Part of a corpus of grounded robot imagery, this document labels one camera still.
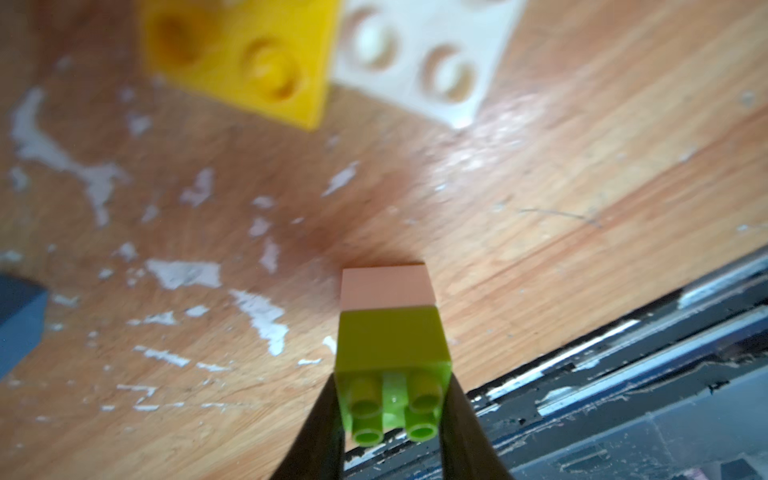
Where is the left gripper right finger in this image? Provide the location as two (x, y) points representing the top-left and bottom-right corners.
(439, 375), (513, 480)

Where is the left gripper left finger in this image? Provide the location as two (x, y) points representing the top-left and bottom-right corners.
(271, 375), (345, 480)

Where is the lime lego brick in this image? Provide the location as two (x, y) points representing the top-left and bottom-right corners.
(334, 305), (452, 448)

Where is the white lego brick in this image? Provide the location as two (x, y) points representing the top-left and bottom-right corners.
(332, 0), (526, 129)
(340, 264), (437, 312)

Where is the blue lego brick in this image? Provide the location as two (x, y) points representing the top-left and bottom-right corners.
(0, 274), (48, 377)

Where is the yellow lego brick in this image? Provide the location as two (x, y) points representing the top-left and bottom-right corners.
(137, 0), (342, 130)

